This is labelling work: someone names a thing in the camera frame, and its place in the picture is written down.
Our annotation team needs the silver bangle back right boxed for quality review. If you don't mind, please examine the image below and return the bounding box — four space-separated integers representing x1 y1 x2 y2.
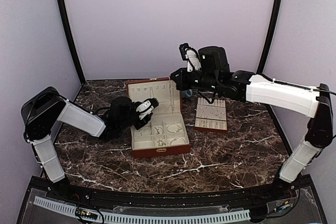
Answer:
166 124 183 133

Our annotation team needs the silver bangle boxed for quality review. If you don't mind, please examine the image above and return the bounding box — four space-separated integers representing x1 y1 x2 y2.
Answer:
169 137 187 146
166 124 183 133

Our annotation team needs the white perforated cable rail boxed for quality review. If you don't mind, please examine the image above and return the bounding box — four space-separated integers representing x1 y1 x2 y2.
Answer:
33 196 251 223

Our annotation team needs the silver bangle front right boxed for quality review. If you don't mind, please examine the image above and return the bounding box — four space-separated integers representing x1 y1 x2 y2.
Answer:
169 137 187 146

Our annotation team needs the light blue faceted mug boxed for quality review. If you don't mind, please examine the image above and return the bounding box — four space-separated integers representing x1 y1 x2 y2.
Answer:
181 89 193 99

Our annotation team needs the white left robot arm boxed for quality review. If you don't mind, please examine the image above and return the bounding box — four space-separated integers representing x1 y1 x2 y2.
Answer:
21 87 159 201

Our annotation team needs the gold crystal pendant earring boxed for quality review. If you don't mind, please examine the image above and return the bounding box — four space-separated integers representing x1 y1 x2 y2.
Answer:
156 139 167 147

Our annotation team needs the red jewelry box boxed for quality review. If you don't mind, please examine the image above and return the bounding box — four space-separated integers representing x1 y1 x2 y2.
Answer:
126 78 191 158

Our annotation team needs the red jewelry display tray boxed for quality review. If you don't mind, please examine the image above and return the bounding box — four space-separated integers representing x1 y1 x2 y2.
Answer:
194 98 227 133

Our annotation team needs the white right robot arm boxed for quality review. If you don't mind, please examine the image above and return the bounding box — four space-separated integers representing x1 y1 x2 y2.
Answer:
170 43 335 200

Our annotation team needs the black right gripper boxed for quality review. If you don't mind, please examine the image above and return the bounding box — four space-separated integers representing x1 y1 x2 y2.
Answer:
171 67 220 92

